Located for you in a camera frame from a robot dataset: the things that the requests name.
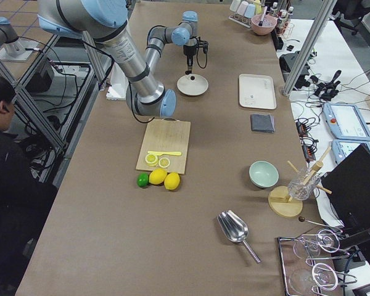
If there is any black monitor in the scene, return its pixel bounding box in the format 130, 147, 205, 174
322, 144, 370, 230

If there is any mint green bowl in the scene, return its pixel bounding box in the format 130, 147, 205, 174
249, 161, 279, 189

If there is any wooden cutting board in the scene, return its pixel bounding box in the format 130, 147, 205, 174
136, 119, 191, 175

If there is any clear crystal glass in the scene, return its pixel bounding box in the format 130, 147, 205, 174
288, 167, 320, 201

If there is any green lime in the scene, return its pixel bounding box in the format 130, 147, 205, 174
136, 173, 149, 187

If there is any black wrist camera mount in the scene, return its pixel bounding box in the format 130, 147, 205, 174
197, 38, 208, 55

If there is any yellow lemon near lime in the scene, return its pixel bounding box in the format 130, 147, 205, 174
149, 168, 167, 185

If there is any metal scoop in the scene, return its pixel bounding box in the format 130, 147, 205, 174
217, 210, 261, 264

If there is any pastel cup rack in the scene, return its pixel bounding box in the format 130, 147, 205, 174
228, 0, 264, 28

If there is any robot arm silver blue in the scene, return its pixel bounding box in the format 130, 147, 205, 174
38, 1, 198, 118

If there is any bottle rack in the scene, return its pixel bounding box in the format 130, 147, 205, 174
269, 1, 294, 38

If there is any seated person in black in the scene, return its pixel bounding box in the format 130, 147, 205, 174
0, 76, 57, 287

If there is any teach pendant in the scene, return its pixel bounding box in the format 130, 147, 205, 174
331, 139, 370, 164
323, 103, 370, 142

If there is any yellow plastic knife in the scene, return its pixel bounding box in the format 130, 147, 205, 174
147, 150, 182, 156

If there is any lemon slice upper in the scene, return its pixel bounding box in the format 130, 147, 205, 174
145, 154, 158, 167

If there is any pink bowl with ice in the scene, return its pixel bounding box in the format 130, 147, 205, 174
251, 15, 278, 36

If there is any lemon slice lower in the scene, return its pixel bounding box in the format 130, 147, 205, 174
158, 157, 171, 168

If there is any wire glass rack tray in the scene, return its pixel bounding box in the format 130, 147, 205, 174
277, 228, 358, 295

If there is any folded grey cloth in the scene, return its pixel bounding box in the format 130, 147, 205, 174
250, 113, 275, 133

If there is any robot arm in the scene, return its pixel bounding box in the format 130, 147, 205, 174
0, 17, 34, 62

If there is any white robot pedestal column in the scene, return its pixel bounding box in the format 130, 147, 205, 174
106, 64, 128, 101

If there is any lemon slice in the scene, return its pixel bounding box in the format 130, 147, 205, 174
145, 154, 158, 167
158, 157, 171, 168

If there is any round beige plate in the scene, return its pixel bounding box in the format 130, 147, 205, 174
177, 74, 209, 96

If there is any teach pendant lower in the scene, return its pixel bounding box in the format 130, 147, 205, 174
331, 139, 370, 164

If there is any wooden cup stand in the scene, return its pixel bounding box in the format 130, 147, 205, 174
268, 146, 332, 218

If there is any teach pendant upper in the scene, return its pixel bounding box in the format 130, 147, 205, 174
323, 103, 370, 142

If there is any white rabbit tray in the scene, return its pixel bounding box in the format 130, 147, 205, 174
239, 74, 277, 110

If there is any aluminium frame post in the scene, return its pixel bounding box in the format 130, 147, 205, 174
282, 0, 337, 97

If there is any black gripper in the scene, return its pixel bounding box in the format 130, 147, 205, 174
183, 45, 197, 75

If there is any yellow lemon outer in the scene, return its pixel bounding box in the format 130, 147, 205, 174
164, 172, 181, 191

